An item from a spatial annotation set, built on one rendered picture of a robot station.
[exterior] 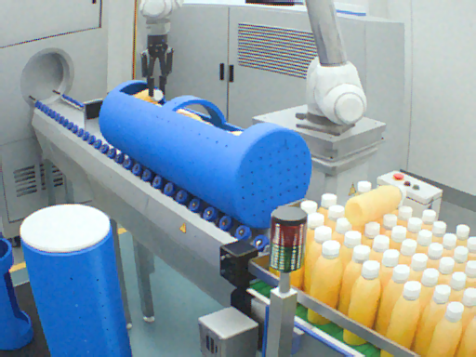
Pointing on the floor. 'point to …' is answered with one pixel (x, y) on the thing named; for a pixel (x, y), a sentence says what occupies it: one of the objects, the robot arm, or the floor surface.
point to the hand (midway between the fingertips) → (156, 86)
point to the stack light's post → (281, 323)
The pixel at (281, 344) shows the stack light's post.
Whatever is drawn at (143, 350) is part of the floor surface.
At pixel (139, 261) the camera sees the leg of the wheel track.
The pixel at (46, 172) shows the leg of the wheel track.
